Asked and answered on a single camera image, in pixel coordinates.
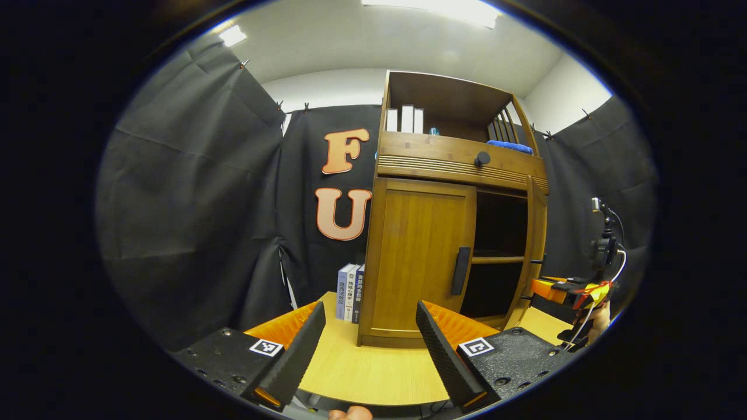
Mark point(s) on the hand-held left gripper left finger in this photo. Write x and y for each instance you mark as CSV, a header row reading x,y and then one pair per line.
x,y
295,356

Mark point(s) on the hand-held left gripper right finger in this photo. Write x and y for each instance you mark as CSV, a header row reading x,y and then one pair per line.
x,y
446,356

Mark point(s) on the wooden cabinet door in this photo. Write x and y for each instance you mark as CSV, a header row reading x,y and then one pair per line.
x,y
417,256
537,251

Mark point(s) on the pale blue book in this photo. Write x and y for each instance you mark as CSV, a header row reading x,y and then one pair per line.
x,y
342,291

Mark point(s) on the wooden double-door shoe cabinet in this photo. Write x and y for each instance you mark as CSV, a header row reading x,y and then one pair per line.
x,y
455,105

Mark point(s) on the black backdrop cloth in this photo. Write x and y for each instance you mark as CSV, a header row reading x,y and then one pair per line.
x,y
187,204

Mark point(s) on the wooden drawer with black knob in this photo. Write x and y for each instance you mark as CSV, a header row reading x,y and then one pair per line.
x,y
432,154

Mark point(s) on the white book with blue print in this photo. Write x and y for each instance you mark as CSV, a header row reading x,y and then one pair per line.
x,y
351,294

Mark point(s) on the blue folded cloth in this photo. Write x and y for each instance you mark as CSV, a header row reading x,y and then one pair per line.
x,y
510,147

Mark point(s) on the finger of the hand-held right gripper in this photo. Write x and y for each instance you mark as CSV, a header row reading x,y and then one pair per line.
x,y
551,290

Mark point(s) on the small ceiling light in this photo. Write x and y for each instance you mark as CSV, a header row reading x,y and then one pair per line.
x,y
233,35

